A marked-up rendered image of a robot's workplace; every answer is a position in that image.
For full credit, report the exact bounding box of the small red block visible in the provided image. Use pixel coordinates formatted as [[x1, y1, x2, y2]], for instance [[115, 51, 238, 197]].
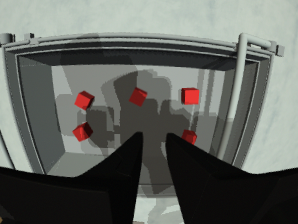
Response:
[[73, 121, 93, 141], [129, 87, 146, 107], [181, 87, 200, 104], [182, 129, 197, 145], [74, 91, 94, 111]]

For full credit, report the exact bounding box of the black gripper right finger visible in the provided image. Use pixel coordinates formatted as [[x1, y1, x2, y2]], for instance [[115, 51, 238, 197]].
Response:
[[165, 133, 298, 224]]

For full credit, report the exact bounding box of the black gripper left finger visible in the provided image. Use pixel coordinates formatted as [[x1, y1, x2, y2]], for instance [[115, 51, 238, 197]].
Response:
[[0, 132, 144, 224]]

